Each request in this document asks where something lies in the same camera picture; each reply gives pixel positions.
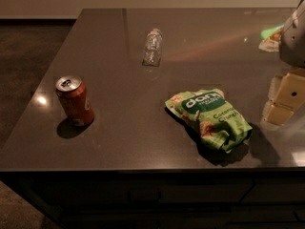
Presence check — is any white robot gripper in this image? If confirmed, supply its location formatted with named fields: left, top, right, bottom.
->
left=264, top=0, right=305, bottom=126

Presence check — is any green rice chip bag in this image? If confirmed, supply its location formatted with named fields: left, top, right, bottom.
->
left=165, top=89, right=253, bottom=153

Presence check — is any clear plastic water bottle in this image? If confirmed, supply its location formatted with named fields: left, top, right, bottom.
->
left=142, top=28, right=163, bottom=67

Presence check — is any dark right drawer front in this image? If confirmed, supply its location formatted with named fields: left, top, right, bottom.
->
left=243, top=177, right=305, bottom=203

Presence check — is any orange soda can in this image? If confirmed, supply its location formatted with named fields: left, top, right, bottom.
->
left=55, top=75, right=94, bottom=127

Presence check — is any dark cabinet drawer front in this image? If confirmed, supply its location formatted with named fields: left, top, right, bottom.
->
left=33, top=179, right=253, bottom=205

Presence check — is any black drawer handle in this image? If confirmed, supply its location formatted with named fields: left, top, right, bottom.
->
left=128, top=190, right=162, bottom=204

